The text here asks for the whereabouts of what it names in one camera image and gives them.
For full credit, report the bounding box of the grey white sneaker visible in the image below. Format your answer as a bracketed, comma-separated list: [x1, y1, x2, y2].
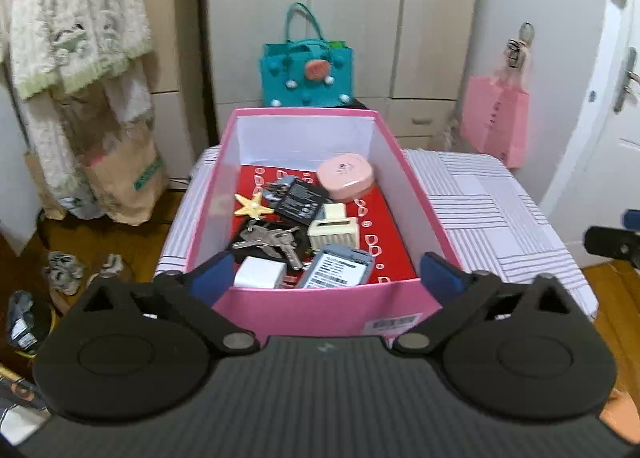
[43, 251, 85, 296]

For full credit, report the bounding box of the cream knitted cardigan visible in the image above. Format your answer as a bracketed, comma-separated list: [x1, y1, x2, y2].
[9, 0, 153, 100]

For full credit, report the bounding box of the teal felt handbag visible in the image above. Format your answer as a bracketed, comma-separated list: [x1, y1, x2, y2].
[259, 2, 355, 108]

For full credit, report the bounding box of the white charger plug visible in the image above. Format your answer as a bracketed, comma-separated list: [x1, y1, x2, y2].
[233, 256, 288, 289]

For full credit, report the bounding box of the yellow starfish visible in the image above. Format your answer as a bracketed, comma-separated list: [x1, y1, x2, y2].
[234, 192, 274, 220]

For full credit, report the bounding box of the pink paper shopping bag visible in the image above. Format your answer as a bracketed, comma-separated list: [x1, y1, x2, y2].
[460, 77, 529, 169]

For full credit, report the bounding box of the pink cardboard box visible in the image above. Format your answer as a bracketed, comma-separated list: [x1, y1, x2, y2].
[186, 108, 459, 341]

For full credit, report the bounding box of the striped white tablecloth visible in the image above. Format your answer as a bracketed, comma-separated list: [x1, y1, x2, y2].
[154, 146, 599, 320]

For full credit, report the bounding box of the black phone battery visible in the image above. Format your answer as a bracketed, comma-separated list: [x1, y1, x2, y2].
[274, 178, 329, 226]

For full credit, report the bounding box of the cream hair claw clip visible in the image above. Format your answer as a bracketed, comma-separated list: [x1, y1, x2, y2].
[307, 202, 360, 251]

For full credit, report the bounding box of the white door with handle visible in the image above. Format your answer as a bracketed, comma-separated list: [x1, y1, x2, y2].
[541, 0, 639, 267]

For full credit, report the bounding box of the yellow bin with bag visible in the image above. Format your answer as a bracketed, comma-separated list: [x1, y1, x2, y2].
[6, 290, 56, 358]

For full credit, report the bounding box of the grey case with purple item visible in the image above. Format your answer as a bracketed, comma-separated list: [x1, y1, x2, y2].
[262, 175, 297, 208]

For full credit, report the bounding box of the black suitcase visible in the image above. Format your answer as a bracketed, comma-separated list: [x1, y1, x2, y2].
[349, 98, 367, 109]

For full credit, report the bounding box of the brown paper bag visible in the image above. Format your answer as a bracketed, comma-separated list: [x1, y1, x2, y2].
[25, 121, 167, 226]

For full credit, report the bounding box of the silver key bunch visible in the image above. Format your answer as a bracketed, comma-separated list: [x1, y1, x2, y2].
[231, 225, 303, 272]

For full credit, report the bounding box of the grey portable wifi router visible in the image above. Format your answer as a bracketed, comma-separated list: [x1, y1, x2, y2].
[296, 244, 374, 289]

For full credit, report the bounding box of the pink round compact case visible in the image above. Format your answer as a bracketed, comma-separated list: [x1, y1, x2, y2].
[317, 154, 374, 202]

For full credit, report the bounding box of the beige wardrobe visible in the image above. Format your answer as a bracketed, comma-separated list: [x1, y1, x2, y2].
[144, 0, 475, 180]

